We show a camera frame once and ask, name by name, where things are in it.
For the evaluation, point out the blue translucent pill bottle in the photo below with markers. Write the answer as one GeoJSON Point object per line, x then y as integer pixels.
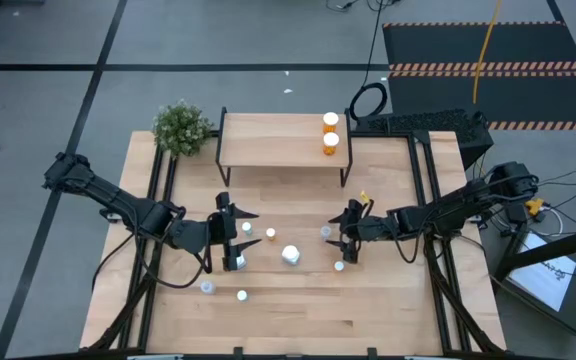
{"type": "Point", "coordinates": [246, 228]}
{"type": "Point", "coordinates": [241, 295]}

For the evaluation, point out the white paper sheet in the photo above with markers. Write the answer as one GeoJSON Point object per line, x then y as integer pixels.
{"type": "Point", "coordinates": [543, 280]}

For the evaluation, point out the black aluminium table frame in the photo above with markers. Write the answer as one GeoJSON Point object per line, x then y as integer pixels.
{"type": "Point", "coordinates": [388, 134]}

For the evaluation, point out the black stand legs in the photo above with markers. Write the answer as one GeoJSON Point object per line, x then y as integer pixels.
{"type": "Point", "coordinates": [558, 247]}

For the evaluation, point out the small orange pill bottle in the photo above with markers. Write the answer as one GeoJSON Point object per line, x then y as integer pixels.
{"type": "Point", "coordinates": [338, 266]}
{"type": "Point", "coordinates": [270, 233]}

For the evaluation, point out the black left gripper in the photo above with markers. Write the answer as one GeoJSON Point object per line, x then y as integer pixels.
{"type": "Point", "coordinates": [218, 232]}

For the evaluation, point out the clear lilac pill bottle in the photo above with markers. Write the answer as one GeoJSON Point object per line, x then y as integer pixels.
{"type": "Point", "coordinates": [325, 231]}
{"type": "Point", "coordinates": [207, 287]}

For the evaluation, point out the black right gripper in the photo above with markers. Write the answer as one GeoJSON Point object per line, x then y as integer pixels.
{"type": "Point", "coordinates": [373, 229]}

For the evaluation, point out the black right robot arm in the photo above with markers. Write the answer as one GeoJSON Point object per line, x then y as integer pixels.
{"type": "Point", "coordinates": [458, 202]}

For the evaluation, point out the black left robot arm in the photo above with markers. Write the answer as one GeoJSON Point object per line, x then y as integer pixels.
{"type": "Point", "coordinates": [118, 200]}

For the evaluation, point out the green artificial plant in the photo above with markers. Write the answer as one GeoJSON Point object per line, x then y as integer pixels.
{"type": "Point", "coordinates": [182, 129]}

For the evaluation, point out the black hazard-striped floor mat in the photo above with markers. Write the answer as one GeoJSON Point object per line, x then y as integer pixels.
{"type": "Point", "coordinates": [518, 45]}

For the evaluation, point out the white Melatonin supplement bottle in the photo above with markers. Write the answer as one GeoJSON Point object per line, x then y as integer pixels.
{"type": "Point", "coordinates": [242, 261]}
{"type": "Point", "coordinates": [290, 254]}

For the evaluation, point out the large orange pill bottle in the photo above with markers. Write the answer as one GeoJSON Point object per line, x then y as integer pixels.
{"type": "Point", "coordinates": [330, 119]}
{"type": "Point", "coordinates": [331, 140]}

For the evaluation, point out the black power adapter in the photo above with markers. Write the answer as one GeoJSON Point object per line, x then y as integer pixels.
{"type": "Point", "coordinates": [516, 213]}

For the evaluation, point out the wooden shelf black frame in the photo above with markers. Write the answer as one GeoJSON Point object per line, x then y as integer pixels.
{"type": "Point", "coordinates": [310, 159]}

